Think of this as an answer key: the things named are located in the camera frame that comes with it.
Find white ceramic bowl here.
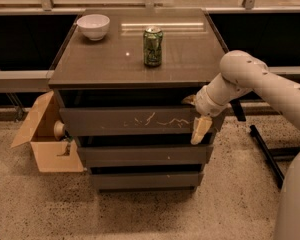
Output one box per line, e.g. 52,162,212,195
76,14,110,41

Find green soda can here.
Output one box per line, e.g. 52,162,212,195
143,26,163,67

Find open cardboard box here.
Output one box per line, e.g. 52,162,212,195
11,91,84,173

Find grey bottom drawer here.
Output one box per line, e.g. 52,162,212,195
91,172,203,191

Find grey top drawer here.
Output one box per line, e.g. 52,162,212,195
59,104,229,137

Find grey drawer cabinet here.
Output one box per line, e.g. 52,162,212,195
49,8,224,177

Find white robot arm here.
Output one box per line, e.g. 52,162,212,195
183,50,300,240

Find grey drawer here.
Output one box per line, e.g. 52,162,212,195
59,104,229,137
91,172,203,191
78,145,213,167

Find grey middle drawer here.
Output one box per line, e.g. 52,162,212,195
78,145,213,167

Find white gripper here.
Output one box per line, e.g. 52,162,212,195
181,85,229,145

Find black metal stand base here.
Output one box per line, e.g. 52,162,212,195
250,125,300,188

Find white round object in box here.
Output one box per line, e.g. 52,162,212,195
53,120,65,141

